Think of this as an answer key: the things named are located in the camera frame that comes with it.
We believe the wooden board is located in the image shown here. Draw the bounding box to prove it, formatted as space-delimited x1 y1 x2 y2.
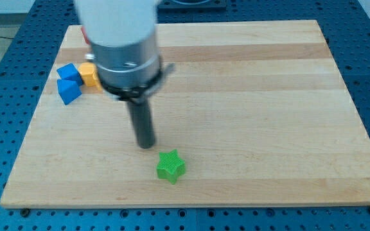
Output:
0 20 370 209

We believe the blue cube block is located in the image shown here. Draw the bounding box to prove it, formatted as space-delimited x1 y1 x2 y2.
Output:
57 64 84 86

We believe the yellow hexagon block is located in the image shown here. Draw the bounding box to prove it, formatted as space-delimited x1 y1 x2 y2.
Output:
78 62 102 90

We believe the blue triangle block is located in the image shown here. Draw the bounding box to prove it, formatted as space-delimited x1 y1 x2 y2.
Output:
57 79 82 105

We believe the green star block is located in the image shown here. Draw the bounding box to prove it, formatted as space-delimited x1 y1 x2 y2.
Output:
156 149 186 185

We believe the red block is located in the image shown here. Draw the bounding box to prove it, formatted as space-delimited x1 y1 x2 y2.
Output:
81 26 91 46

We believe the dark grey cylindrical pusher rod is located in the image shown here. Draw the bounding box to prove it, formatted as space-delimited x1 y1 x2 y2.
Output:
127 100 156 149

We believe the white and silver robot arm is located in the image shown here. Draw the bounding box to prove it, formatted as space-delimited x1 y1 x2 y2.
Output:
73 0 162 103

